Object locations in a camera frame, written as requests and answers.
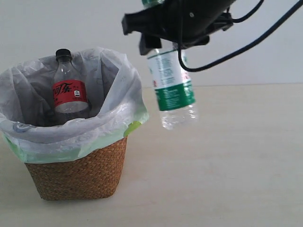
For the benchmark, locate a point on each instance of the green label water bottle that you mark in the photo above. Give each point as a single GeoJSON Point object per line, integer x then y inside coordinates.
{"type": "Point", "coordinates": [173, 87]}

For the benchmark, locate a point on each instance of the white plastic bag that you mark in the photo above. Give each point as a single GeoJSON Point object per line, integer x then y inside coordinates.
{"type": "Point", "coordinates": [27, 119]}

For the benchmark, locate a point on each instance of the red label cola bottle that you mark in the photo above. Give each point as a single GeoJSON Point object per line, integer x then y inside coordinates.
{"type": "Point", "coordinates": [69, 91]}

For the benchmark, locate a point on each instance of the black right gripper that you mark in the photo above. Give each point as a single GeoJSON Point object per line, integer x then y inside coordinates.
{"type": "Point", "coordinates": [188, 21]}

